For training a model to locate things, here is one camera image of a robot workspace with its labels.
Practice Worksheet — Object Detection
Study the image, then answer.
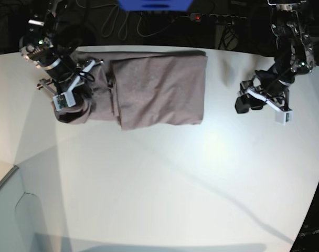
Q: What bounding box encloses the mauve grey t-shirt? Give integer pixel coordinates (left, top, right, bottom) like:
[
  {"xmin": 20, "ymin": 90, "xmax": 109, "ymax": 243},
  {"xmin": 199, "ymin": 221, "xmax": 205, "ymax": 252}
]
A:
[{"xmin": 55, "ymin": 50, "xmax": 207, "ymax": 130}]

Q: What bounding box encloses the white looped cable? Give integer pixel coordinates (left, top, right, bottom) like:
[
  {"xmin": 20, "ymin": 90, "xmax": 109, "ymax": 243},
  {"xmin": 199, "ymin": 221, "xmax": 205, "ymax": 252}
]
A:
[{"xmin": 100, "ymin": 0, "xmax": 176, "ymax": 40}]

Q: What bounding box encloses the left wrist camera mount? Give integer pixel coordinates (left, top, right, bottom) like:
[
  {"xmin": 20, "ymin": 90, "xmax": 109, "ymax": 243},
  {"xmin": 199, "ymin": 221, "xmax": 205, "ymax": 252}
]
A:
[{"xmin": 238, "ymin": 80, "xmax": 294, "ymax": 125}]

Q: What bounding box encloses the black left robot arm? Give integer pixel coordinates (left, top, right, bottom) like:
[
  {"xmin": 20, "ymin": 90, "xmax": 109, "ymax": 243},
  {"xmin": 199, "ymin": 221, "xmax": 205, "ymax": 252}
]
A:
[{"xmin": 235, "ymin": 1, "xmax": 315, "ymax": 114}]

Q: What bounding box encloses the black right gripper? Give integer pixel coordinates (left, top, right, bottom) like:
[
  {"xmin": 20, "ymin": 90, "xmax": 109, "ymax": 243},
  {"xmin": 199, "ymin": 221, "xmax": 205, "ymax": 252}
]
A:
[{"xmin": 19, "ymin": 38, "xmax": 81, "ymax": 85}]

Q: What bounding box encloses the black power strip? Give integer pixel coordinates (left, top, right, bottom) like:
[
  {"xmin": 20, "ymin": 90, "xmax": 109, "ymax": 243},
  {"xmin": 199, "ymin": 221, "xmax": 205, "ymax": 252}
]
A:
[{"xmin": 189, "ymin": 13, "xmax": 247, "ymax": 26}]

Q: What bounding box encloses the grey table side panel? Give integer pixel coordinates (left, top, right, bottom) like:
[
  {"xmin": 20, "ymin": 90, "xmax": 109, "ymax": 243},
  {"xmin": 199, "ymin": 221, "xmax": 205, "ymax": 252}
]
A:
[{"xmin": 0, "ymin": 166, "xmax": 46, "ymax": 251}]

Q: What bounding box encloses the blue plastic box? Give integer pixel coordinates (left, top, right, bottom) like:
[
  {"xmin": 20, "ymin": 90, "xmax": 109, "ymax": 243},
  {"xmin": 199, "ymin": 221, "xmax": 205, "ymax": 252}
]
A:
[{"xmin": 118, "ymin": 0, "xmax": 193, "ymax": 12}]

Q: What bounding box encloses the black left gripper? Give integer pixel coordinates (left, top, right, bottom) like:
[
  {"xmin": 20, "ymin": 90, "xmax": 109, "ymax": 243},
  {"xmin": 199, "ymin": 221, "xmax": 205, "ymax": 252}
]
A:
[{"xmin": 235, "ymin": 64, "xmax": 295, "ymax": 114}]

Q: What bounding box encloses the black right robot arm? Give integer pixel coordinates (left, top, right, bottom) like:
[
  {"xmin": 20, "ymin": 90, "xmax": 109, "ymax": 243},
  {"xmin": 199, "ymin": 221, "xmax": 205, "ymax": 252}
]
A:
[{"xmin": 20, "ymin": 1, "xmax": 95, "ymax": 86}]

